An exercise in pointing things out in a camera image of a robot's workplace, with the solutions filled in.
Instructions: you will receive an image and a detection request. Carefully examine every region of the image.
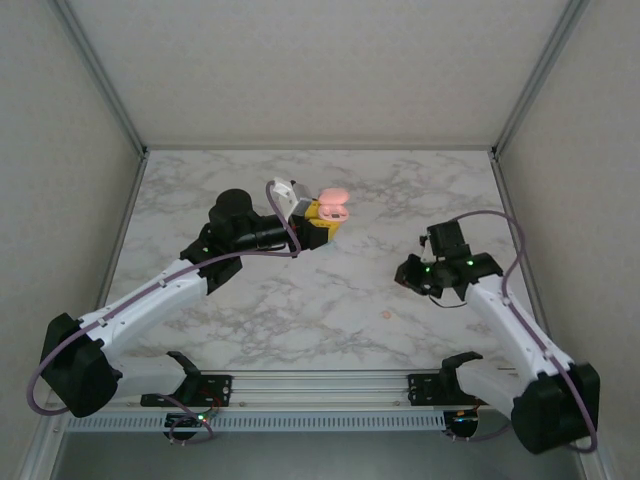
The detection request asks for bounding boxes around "pink earbud charging case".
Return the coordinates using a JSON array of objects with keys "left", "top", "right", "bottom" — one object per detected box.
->
[{"left": 317, "top": 187, "right": 352, "bottom": 223}]

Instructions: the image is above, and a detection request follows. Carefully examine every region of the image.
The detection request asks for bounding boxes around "thin black wrist wire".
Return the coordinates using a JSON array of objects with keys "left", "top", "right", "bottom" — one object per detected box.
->
[{"left": 428, "top": 293, "right": 467, "bottom": 310}]

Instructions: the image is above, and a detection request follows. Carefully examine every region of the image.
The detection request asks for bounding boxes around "aluminium table edge rail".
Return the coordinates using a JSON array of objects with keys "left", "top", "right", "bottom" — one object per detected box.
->
[
  {"left": 489, "top": 154, "right": 560, "bottom": 370},
  {"left": 143, "top": 143, "right": 497, "bottom": 153},
  {"left": 97, "top": 152, "right": 151, "bottom": 374}
]

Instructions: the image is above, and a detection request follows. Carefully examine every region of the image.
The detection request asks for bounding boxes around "aluminium frame post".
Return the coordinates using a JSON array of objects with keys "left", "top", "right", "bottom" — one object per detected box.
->
[
  {"left": 52, "top": 0, "right": 150, "bottom": 155},
  {"left": 491, "top": 0, "right": 596, "bottom": 157}
]

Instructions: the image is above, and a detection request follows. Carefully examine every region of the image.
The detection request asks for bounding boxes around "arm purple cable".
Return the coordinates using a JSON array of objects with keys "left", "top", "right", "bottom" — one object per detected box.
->
[
  {"left": 27, "top": 179, "right": 303, "bottom": 446},
  {"left": 449, "top": 209, "right": 600, "bottom": 454}
]

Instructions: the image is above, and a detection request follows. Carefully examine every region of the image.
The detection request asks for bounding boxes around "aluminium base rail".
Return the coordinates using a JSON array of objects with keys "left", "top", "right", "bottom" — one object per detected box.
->
[{"left": 47, "top": 368, "right": 594, "bottom": 412}]

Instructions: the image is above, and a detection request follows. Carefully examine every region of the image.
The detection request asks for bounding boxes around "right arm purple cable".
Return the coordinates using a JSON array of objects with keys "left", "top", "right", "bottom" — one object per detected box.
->
[{"left": 449, "top": 209, "right": 600, "bottom": 454}]

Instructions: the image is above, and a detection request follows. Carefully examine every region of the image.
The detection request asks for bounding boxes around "aluminium frame leg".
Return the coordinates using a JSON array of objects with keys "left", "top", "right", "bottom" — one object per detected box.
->
[
  {"left": 14, "top": 409, "right": 66, "bottom": 480},
  {"left": 579, "top": 439, "right": 619, "bottom": 480}
]

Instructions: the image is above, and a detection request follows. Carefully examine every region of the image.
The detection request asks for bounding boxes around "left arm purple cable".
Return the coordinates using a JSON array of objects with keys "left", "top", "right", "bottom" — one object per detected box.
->
[{"left": 27, "top": 179, "right": 303, "bottom": 446}]

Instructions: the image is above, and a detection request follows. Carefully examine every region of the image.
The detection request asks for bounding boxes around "grey slotted cable duct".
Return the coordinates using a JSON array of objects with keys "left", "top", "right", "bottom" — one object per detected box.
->
[{"left": 64, "top": 412, "right": 447, "bottom": 433}]

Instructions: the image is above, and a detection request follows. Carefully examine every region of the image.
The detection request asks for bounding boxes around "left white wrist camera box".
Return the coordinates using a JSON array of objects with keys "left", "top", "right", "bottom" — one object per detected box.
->
[{"left": 272, "top": 178, "right": 315, "bottom": 220}]

